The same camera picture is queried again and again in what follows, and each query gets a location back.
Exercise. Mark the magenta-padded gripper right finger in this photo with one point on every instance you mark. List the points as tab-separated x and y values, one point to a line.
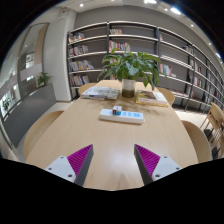
166	165

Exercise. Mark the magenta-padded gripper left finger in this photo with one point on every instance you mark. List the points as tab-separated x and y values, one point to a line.
60	166

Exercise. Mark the white power strip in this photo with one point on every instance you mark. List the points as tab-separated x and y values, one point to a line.
131	116

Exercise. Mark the thin yellow book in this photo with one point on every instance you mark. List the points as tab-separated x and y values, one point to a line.
151	104

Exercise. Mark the grey-white cover book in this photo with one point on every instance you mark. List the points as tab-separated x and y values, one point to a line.
100	93

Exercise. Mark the green potted plant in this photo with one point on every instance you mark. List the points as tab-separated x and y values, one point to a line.
128	88

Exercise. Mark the small background potted plant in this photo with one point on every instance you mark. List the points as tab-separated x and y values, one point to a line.
43	79

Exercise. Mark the grey bookshelf unit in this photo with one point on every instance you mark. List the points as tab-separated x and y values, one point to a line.
133	36

